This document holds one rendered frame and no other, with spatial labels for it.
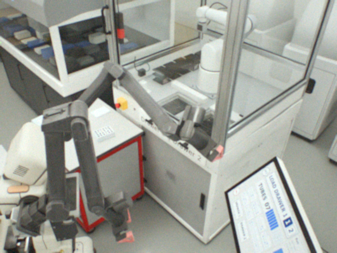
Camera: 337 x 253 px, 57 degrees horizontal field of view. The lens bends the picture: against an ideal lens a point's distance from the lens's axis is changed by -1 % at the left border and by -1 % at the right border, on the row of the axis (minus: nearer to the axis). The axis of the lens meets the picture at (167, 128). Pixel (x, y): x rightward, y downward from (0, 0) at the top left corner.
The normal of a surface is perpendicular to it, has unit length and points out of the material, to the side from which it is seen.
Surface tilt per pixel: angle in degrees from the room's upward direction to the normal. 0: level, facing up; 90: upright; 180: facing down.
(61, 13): 90
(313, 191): 0
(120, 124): 0
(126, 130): 0
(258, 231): 50
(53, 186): 89
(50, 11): 90
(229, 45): 90
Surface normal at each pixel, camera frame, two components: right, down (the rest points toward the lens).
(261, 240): -0.76, -0.51
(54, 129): 0.22, 0.61
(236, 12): -0.73, 0.41
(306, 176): 0.01, -0.79
